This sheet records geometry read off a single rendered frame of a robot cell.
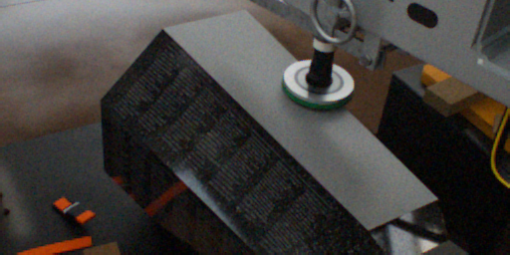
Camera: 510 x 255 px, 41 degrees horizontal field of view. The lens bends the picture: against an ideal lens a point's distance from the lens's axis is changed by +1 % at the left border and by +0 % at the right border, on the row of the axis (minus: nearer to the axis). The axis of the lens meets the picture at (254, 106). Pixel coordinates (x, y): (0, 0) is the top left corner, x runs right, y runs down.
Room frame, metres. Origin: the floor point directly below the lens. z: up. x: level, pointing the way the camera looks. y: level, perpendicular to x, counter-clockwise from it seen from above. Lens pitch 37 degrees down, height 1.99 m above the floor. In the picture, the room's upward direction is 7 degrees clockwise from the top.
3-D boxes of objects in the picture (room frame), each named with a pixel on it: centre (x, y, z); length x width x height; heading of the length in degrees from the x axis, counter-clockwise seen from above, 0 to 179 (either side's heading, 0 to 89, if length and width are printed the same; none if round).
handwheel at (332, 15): (1.51, -0.19, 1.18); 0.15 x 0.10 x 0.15; 48
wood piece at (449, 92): (1.76, -0.63, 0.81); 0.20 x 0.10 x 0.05; 131
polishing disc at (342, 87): (1.68, -0.18, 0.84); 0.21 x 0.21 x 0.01
